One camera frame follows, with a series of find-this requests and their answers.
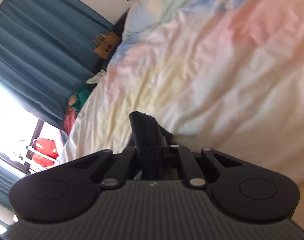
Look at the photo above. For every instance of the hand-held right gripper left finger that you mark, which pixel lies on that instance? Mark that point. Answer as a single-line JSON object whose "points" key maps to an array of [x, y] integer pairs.
{"points": [[128, 156]]}

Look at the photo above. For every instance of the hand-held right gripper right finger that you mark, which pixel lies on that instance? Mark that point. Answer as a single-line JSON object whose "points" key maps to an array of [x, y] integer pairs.
{"points": [[183, 158]]}

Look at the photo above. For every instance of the black knit garment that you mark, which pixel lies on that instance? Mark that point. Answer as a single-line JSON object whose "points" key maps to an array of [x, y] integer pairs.
{"points": [[144, 130]]}

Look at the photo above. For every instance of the pink garment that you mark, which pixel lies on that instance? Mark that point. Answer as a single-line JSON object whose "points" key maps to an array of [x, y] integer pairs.
{"points": [[70, 121]]}

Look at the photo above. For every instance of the green garment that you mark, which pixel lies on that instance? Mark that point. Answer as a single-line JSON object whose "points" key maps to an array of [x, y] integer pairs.
{"points": [[81, 97]]}

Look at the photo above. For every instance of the tan garment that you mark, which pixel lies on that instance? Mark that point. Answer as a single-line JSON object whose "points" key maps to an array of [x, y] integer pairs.
{"points": [[71, 101]]}

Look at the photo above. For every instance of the red garment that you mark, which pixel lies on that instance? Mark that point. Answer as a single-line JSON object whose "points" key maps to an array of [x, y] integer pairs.
{"points": [[45, 151]]}

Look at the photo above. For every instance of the pastel tie-dye blanket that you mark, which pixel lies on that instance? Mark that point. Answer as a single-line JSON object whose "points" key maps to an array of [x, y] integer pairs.
{"points": [[217, 67]]}

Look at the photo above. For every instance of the brown paper bag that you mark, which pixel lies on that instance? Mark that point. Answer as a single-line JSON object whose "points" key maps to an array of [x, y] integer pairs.
{"points": [[106, 45]]}

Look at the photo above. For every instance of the dark framed window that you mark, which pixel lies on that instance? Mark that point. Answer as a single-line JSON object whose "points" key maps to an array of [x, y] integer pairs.
{"points": [[14, 120]]}

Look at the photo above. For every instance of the blue curtain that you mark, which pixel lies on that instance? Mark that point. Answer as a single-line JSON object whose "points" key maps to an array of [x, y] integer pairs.
{"points": [[1, 185], [41, 55]]}

